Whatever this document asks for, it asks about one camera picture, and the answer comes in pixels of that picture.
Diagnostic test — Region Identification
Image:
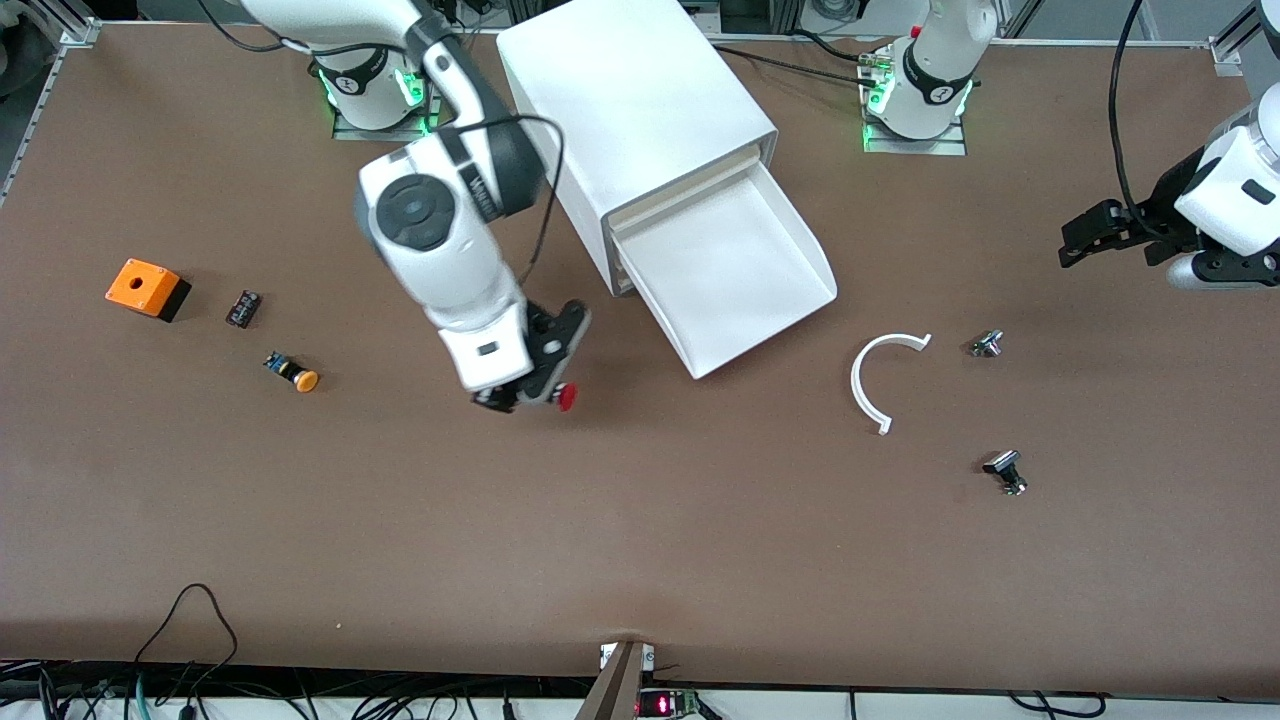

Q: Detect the orange push button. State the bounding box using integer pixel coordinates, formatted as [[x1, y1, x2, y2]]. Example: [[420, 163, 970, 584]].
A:
[[263, 352, 320, 393]]

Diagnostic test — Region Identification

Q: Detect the white curved plastic arc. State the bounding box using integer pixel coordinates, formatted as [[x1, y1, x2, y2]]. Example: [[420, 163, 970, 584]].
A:
[[850, 333, 933, 436]]

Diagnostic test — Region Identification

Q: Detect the device with red display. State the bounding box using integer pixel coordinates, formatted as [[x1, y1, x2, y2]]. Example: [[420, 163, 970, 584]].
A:
[[637, 688, 703, 720]]

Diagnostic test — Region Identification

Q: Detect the orange box with black base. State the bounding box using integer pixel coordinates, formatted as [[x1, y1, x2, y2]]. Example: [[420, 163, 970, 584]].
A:
[[105, 258, 192, 323]]

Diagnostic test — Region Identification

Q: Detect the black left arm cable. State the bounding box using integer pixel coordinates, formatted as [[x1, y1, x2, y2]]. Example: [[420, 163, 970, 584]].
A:
[[1107, 0, 1153, 217]]

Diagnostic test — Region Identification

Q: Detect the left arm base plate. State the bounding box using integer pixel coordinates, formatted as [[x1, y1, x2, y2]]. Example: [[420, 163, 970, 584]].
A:
[[862, 40, 969, 156]]

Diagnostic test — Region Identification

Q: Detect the black and silver switch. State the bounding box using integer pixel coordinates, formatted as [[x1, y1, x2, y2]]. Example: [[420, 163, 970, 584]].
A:
[[982, 450, 1029, 497]]

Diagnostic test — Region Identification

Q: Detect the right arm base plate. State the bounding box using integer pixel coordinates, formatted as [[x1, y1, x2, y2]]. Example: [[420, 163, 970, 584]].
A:
[[332, 25, 446, 143]]

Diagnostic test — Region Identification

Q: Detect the thin black looped cable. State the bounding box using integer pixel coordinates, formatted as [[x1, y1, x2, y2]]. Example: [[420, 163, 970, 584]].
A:
[[133, 583, 240, 693]]

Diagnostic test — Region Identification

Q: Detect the tangle of black cables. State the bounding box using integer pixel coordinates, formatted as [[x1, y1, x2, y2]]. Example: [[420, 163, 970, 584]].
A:
[[0, 658, 566, 720]]

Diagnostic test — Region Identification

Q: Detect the black cable on table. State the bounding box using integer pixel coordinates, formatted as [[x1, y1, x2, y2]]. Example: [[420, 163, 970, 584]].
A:
[[712, 30, 883, 89]]

